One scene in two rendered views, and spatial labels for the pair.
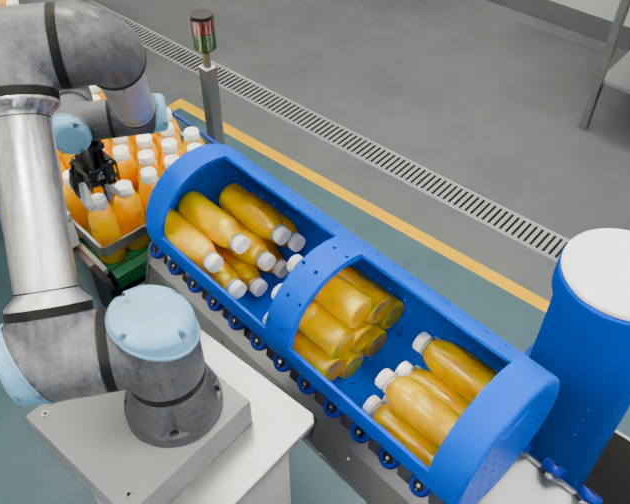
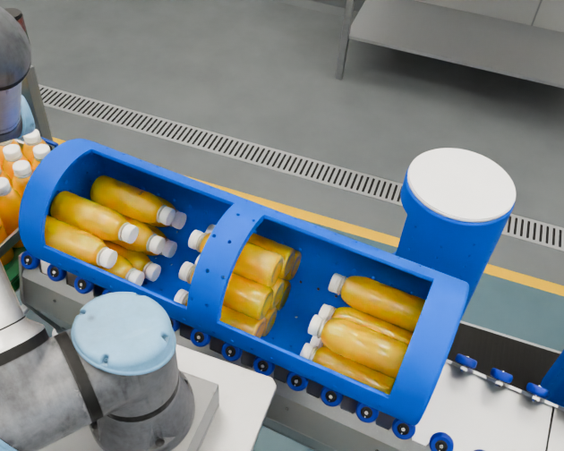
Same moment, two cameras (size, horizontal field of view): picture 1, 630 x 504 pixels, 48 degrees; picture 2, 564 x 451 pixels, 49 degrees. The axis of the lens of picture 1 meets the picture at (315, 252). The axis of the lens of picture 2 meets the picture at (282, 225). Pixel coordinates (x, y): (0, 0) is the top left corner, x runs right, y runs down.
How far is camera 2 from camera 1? 30 cm
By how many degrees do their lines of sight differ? 17
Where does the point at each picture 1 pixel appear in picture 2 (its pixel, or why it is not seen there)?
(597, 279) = (443, 193)
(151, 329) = (132, 340)
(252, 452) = (230, 433)
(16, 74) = not seen: outside the picture
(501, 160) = (283, 116)
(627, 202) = (390, 131)
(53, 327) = (18, 370)
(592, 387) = not seen: hidden behind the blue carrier
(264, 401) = (221, 379)
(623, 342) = (475, 241)
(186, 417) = (171, 421)
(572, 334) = (431, 244)
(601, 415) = not seen: hidden behind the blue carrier
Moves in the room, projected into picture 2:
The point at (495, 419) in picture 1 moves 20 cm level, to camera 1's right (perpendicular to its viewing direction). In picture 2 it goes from (442, 333) to (540, 302)
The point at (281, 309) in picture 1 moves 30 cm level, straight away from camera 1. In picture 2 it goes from (203, 285) to (155, 183)
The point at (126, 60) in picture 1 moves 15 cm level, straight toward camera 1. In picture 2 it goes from (19, 51) to (72, 113)
